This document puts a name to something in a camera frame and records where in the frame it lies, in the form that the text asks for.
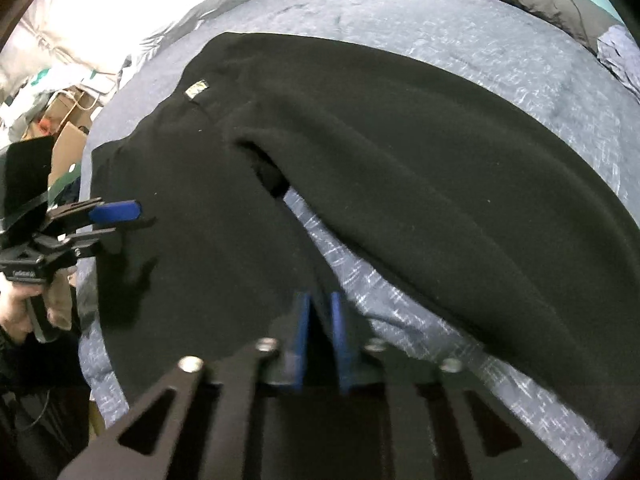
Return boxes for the person's left forearm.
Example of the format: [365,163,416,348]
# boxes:
[0,325,46,396]

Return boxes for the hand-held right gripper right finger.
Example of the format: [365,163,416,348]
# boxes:
[327,290,576,480]

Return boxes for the cardboard box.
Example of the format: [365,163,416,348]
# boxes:
[47,87,103,186]

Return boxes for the white plastic bag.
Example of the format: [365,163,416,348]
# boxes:
[0,0,126,136]

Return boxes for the bed with blue sheet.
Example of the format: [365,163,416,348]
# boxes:
[77,0,640,480]

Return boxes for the person's left hand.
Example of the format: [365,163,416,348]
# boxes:
[0,266,77,345]

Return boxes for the purple checked shorts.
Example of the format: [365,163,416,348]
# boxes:
[595,24,640,101]

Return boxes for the black pants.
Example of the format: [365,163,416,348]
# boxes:
[91,31,640,480]

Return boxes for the light grey bed cover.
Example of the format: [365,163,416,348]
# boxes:
[117,0,346,68]

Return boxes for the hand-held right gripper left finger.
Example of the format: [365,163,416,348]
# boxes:
[57,290,313,480]

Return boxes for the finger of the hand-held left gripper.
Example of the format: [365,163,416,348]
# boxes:
[65,216,157,261]
[46,197,144,232]

